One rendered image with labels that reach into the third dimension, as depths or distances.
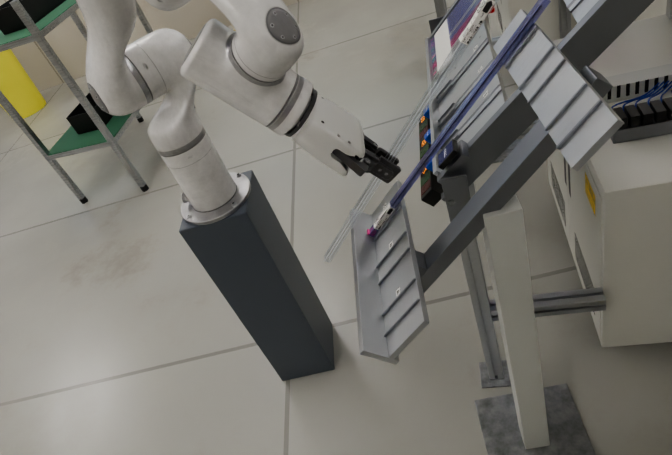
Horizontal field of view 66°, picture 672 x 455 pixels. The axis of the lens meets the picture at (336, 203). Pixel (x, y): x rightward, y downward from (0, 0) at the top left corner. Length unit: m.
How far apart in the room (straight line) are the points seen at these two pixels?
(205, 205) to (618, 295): 1.02
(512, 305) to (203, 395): 1.21
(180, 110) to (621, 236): 1.00
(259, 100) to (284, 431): 1.22
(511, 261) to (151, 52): 0.81
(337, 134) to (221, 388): 1.33
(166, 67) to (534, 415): 1.13
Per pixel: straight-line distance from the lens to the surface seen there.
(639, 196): 1.22
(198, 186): 1.27
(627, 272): 1.38
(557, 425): 1.56
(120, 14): 1.07
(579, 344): 1.69
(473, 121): 1.13
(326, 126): 0.70
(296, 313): 1.53
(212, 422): 1.85
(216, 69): 0.67
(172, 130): 1.21
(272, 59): 0.63
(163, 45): 1.18
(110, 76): 1.13
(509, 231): 0.88
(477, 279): 1.26
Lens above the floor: 1.41
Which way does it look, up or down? 38 degrees down
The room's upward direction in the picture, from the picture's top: 22 degrees counter-clockwise
